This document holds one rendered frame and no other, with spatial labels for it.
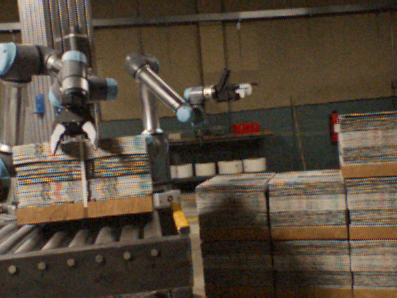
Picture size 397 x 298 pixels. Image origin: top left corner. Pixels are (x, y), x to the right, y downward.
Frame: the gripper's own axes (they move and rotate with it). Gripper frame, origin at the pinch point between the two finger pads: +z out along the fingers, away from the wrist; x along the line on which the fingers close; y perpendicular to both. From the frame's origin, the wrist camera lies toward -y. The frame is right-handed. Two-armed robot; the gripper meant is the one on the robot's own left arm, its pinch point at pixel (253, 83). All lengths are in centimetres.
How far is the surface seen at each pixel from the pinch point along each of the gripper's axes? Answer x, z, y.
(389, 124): 37, 59, 18
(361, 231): 44, 47, 56
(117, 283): 132, -1, 37
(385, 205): 40, 56, 48
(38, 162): 116, -32, 10
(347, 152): 40, 44, 27
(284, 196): 44, 20, 42
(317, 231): 45, 32, 56
